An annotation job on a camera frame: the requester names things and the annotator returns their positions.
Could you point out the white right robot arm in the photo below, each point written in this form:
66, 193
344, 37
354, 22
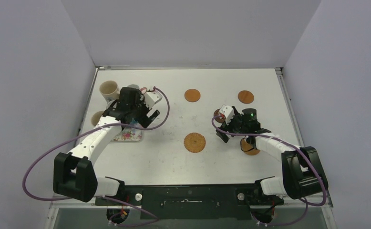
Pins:
302, 173

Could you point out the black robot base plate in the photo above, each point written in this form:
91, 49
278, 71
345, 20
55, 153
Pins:
238, 201

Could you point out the aluminium table frame rail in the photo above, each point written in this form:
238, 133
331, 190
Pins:
288, 203

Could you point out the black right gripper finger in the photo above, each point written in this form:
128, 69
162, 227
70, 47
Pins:
219, 134
225, 138

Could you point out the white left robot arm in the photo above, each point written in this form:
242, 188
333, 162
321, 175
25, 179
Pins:
73, 172

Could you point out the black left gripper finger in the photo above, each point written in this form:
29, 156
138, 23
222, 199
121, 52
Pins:
132, 122
145, 120

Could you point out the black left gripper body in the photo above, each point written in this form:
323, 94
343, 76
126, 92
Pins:
139, 109

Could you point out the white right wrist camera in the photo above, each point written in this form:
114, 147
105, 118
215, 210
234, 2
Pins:
227, 113

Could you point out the large cream mug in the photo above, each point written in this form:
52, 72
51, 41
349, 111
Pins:
109, 90

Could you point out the dark walnut wooden coaster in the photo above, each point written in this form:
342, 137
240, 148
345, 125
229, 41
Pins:
218, 117

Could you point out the cream cup at table edge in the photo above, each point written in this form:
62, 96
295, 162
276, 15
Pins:
96, 118

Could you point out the floral rectangular tray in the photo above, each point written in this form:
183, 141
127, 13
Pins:
129, 135

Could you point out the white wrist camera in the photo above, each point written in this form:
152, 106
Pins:
227, 113
150, 98

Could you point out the light wooden coaster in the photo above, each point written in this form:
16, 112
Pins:
192, 95
245, 97

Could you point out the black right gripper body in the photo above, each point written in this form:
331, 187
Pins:
227, 129

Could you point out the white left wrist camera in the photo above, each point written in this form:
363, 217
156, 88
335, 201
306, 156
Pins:
150, 98

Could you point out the pink mug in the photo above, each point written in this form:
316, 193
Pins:
134, 86

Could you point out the woven rattan coaster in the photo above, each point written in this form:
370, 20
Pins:
194, 142
247, 148

